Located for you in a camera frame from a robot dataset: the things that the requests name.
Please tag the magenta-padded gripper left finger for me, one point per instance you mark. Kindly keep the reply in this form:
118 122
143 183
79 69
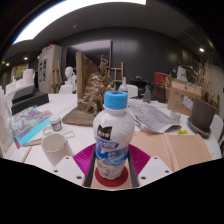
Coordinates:
71 168

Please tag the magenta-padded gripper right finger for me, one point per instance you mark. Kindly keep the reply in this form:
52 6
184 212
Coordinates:
153 168

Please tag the white blue-capped drink bottle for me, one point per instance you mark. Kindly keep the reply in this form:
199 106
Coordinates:
113 133

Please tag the white ceramic mug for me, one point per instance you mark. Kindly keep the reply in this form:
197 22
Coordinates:
55 148

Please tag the flat round red coaster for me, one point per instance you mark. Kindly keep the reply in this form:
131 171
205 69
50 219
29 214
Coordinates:
111 182

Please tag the small yellow tag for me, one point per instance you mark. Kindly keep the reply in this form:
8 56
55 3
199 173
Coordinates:
182 132

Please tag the small lidded jar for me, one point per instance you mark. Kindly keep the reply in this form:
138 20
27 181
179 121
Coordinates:
56 124

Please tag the open grey newspaper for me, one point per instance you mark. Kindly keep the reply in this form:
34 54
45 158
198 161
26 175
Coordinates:
151 116

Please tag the small white cup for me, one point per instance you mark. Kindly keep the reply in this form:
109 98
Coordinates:
175 116

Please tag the dark round plant saucer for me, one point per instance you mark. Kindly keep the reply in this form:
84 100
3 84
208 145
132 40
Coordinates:
196 130

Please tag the colourful purple blue book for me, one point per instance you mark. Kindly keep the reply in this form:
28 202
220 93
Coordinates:
30 125

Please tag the grey spray bottle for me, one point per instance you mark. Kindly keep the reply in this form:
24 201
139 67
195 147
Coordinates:
147 94

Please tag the golden rock sculpture on board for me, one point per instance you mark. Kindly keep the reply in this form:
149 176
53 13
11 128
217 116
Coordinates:
93 96

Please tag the white plastic chair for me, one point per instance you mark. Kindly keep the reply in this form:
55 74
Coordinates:
65 89
133 90
218 128

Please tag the brown cardboard box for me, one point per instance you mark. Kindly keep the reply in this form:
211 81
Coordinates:
181 95

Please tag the plastic-wrapped white canvas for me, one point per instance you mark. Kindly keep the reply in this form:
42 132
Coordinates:
5 126

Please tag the stack of black boxes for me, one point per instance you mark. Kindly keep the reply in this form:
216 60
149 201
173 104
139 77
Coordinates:
28 100

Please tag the red box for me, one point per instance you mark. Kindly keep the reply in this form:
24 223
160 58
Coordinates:
160 78

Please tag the white plaster bust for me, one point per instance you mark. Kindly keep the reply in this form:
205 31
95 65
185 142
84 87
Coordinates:
70 76

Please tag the wooden easel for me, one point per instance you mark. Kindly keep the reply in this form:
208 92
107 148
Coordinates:
55 76
116 75

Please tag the white plaster statue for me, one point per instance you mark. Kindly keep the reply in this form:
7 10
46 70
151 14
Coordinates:
181 74

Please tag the white tall cabinet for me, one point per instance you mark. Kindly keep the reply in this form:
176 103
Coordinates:
48 66

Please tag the round ceiling spotlight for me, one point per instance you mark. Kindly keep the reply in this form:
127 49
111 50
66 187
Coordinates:
201 50

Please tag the long bright ceiling light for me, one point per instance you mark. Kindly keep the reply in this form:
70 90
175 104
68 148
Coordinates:
76 10

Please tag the black wall screen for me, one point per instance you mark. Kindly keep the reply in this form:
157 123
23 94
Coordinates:
90 51

